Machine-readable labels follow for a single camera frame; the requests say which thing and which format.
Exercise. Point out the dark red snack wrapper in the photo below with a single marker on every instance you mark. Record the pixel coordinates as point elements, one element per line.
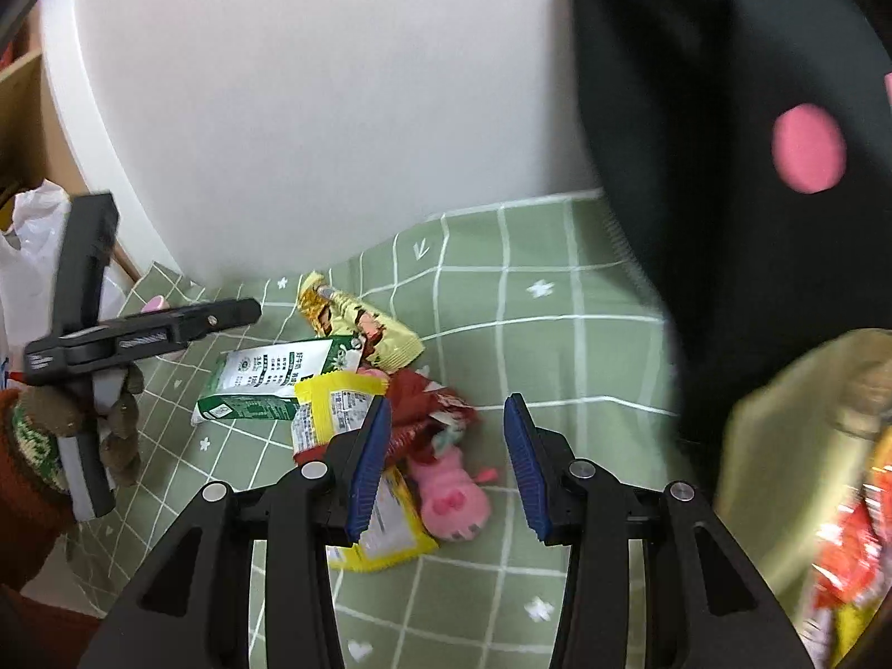
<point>425,404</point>

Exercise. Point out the white plastic bag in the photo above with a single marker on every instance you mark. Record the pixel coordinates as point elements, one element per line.
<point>28,272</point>

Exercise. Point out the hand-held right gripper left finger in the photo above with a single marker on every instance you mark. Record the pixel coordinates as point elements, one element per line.
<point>369,460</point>

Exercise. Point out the wooden shelf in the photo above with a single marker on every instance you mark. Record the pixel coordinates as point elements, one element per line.
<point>28,118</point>

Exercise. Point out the pink plush toy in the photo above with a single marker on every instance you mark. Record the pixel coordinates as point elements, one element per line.
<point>453,502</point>

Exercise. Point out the orange red snack packet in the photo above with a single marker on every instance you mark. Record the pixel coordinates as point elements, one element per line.
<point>854,550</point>

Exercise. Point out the green checked bedsheet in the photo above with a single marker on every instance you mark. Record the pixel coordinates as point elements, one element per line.
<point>557,279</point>

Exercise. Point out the green white milk carton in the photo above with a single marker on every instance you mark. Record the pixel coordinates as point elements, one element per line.
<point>279,369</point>

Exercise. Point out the black cloth with pink print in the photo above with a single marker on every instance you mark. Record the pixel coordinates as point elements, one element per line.
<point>697,153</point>

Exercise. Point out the pink cup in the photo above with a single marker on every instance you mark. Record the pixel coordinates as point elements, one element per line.
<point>155,304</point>

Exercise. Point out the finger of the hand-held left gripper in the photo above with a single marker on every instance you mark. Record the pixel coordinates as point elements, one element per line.
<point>223,313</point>

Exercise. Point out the yellow snack packet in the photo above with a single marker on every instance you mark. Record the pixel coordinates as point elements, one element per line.
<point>334,404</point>

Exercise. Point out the yellow cartoon snack wrapper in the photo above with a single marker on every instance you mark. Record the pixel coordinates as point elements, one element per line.
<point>376,334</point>

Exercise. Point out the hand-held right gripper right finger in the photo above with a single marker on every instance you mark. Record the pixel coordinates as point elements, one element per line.
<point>526,474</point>

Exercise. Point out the person's left hand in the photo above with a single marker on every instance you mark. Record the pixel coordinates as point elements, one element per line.
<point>122,425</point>

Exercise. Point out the person's left forearm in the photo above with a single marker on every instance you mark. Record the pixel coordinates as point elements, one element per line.
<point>28,529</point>

